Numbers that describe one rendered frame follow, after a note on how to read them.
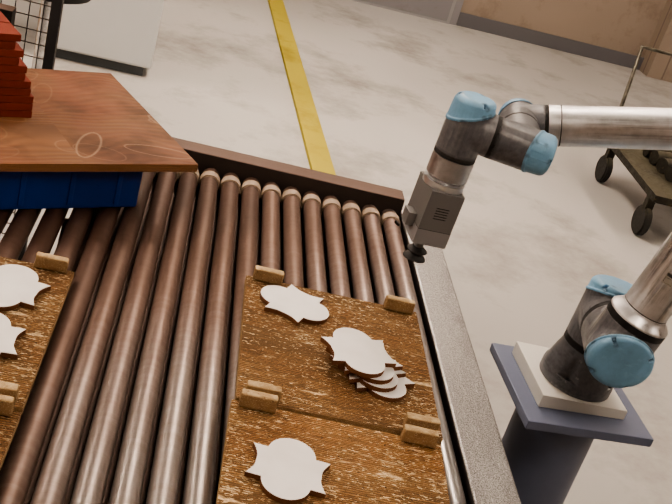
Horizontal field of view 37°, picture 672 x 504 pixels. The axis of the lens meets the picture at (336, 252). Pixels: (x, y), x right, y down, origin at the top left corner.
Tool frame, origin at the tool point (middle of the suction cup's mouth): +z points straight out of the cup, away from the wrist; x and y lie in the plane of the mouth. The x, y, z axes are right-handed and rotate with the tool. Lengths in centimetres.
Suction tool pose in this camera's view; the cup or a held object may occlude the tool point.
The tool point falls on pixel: (413, 256)
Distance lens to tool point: 184.2
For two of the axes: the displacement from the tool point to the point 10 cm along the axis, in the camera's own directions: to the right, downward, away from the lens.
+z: -3.0, 8.5, 4.3
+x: 9.4, 1.8, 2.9
